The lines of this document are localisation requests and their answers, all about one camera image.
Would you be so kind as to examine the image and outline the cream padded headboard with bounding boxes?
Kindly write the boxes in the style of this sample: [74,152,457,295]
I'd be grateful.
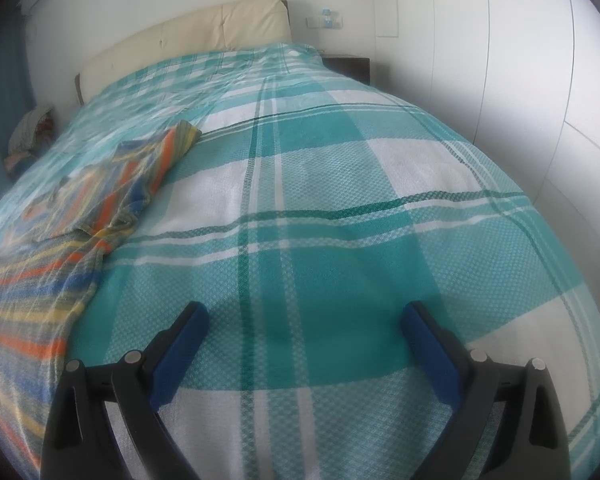
[74,0,295,106]

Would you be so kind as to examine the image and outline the blue curtain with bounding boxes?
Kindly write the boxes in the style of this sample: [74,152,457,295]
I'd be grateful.
[0,7,36,221]

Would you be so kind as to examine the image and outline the striped knit shirt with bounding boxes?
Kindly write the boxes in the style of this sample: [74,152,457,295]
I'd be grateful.
[22,120,203,253]

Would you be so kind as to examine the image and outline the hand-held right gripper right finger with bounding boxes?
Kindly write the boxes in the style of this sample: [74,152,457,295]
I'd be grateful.
[400,301,572,480]

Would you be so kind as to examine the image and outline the dark wooden nightstand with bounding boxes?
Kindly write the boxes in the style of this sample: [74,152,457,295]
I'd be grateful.
[322,54,371,82]

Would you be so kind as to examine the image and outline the pile of clothes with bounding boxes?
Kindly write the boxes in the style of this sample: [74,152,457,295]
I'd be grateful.
[5,104,57,163]

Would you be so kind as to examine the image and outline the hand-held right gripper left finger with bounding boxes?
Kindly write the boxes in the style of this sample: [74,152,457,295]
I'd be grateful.
[42,301,211,480]

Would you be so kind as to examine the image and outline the wall socket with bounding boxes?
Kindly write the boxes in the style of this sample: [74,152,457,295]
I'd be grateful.
[306,9,344,29]

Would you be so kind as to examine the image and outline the striped knit pants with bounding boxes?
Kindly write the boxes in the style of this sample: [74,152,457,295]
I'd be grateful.
[0,227,112,466]

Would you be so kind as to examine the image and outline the teal plaid bed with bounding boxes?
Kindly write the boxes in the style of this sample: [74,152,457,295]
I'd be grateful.
[0,41,600,480]

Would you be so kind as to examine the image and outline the white wardrobe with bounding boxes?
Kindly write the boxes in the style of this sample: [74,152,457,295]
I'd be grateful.
[367,0,600,261]

